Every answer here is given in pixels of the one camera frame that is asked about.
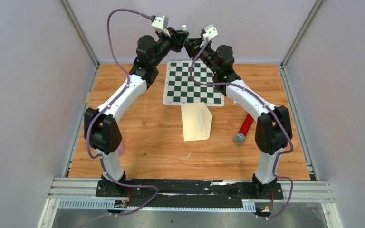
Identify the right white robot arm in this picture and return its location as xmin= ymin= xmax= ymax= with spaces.
xmin=184 ymin=38 xmax=293 ymax=199

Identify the red glitter microphone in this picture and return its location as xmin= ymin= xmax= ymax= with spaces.
xmin=234 ymin=114 xmax=254 ymax=145

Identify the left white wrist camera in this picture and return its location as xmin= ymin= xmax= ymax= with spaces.
xmin=151 ymin=14 xmax=171 ymax=37

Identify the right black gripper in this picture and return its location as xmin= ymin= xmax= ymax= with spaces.
xmin=183 ymin=37 xmax=221 ymax=75

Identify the green white chessboard mat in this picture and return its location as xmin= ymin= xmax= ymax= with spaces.
xmin=163 ymin=60 xmax=225 ymax=107

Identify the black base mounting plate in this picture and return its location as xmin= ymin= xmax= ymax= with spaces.
xmin=96 ymin=179 xmax=284 ymax=208

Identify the green white glue stick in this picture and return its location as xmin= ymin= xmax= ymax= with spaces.
xmin=182 ymin=25 xmax=189 ymax=42

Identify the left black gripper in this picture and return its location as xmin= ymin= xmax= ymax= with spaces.
xmin=150 ymin=27 xmax=187 ymax=67

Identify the cream envelope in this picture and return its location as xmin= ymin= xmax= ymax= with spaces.
xmin=181 ymin=102 xmax=213 ymax=142

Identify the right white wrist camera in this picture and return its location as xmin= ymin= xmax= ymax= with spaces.
xmin=202 ymin=23 xmax=218 ymax=41

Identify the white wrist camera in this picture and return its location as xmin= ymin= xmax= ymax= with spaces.
xmin=151 ymin=14 xmax=171 ymax=37
xmin=202 ymin=23 xmax=218 ymax=41

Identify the aluminium frame rail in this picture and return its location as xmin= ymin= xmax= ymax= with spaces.
xmin=38 ymin=178 xmax=343 ymax=228

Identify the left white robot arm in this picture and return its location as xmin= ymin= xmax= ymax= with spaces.
xmin=84 ymin=25 xmax=189 ymax=197

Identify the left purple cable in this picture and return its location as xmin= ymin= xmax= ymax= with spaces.
xmin=86 ymin=8 xmax=160 ymax=217

